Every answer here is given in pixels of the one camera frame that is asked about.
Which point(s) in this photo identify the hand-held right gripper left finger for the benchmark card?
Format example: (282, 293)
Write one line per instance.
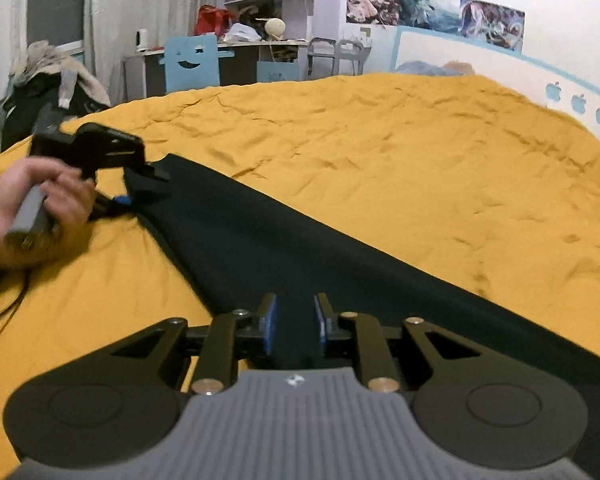
(270, 330)

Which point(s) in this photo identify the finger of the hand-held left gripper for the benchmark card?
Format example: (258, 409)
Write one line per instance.
(155, 171)
(112, 205)

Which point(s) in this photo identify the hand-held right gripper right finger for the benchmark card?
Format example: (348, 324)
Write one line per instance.
(321, 330)

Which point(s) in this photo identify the black pants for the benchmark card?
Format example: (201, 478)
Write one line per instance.
(280, 250)

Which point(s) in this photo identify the person's left hand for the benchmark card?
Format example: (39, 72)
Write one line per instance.
(10, 195)

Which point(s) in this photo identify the pile of clothes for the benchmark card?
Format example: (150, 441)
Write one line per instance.
(55, 75)

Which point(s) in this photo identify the blue smiley-face chair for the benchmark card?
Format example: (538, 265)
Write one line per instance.
(190, 65)

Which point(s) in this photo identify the small white device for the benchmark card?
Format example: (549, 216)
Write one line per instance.
(141, 40)

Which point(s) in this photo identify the white desk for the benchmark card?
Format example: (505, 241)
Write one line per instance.
(240, 60)

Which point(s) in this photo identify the white patterned curtain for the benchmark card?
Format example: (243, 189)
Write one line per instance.
(140, 0)
(0, 35)

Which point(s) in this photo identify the dark window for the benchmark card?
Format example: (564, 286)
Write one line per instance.
(55, 5)

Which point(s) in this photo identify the red bag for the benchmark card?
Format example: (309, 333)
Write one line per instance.
(212, 20)

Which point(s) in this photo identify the white plastic bag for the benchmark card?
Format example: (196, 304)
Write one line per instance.
(242, 34)

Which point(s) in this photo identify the yellow quilted blanket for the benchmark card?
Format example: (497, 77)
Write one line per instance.
(380, 160)

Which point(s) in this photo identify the beige round ball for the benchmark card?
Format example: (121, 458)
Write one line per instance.
(275, 27)

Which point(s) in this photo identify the grey chair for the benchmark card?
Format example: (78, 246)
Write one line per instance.
(350, 55)
(320, 57)

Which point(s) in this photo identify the light blue pillow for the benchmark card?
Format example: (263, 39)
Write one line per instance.
(425, 67)

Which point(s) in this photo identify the white and blue headboard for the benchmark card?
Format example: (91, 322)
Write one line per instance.
(505, 65)

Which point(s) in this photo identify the wide wall poster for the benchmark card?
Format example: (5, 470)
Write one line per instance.
(395, 7)

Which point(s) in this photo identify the small wall poster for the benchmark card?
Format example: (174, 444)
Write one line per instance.
(490, 22)

